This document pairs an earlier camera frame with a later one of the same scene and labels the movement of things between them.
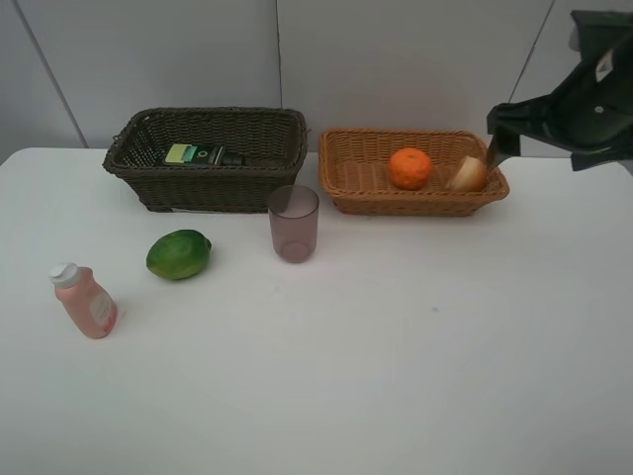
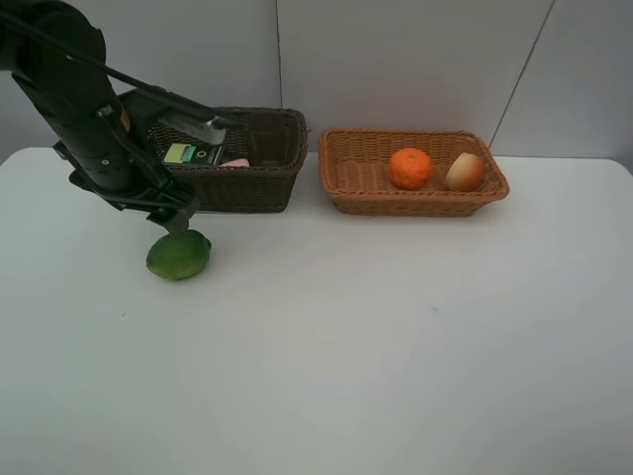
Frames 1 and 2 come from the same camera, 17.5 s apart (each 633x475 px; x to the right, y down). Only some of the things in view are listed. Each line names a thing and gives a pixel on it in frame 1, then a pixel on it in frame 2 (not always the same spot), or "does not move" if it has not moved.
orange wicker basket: (354, 166) does not move
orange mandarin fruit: (410, 168) does not move
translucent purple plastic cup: (294, 212) -> (268, 146)
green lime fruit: (179, 254) does not move
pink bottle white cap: (87, 304) -> (239, 162)
